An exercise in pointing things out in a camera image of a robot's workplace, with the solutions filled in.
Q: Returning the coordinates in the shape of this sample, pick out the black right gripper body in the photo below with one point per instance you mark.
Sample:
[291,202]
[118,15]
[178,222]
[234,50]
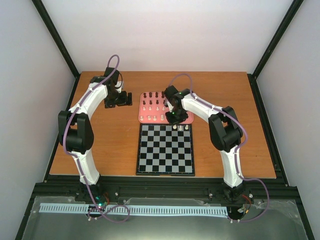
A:
[177,115]

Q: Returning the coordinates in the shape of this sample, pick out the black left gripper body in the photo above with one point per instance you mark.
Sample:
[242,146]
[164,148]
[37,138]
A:
[112,99]

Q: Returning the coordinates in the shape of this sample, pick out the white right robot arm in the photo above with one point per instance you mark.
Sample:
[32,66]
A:
[225,133]

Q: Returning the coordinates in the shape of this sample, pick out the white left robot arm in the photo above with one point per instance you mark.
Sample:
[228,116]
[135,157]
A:
[75,131]

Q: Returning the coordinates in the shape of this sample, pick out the white pawn row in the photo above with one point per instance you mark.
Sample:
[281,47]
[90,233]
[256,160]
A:
[153,108]

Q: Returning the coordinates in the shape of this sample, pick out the black pawn row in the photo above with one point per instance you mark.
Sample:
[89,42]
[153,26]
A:
[151,102]

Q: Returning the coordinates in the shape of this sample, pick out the pink piece tray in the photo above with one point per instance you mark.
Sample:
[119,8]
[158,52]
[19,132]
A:
[145,114]

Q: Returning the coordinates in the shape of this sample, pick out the black and grey chessboard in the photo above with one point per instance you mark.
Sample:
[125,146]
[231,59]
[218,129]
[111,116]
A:
[164,151]

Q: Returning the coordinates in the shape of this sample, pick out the black piece back row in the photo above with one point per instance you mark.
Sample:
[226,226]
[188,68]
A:
[152,95]

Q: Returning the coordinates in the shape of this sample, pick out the black aluminium frame rail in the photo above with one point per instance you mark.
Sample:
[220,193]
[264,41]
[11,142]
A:
[124,187]

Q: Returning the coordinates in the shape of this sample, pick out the light blue cable duct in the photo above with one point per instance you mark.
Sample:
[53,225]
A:
[136,210]

